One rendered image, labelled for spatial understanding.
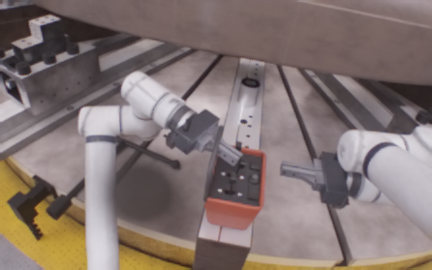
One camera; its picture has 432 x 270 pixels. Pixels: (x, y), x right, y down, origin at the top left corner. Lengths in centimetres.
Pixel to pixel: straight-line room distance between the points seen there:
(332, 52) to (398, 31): 27
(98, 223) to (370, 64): 114
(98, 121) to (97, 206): 23
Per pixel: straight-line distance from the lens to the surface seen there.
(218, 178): 71
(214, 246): 76
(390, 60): 132
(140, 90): 73
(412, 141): 68
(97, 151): 82
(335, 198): 68
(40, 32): 160
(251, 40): 113
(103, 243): 82
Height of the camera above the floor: 133
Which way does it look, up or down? 40 degrees down
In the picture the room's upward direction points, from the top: 9 degrees clockwise
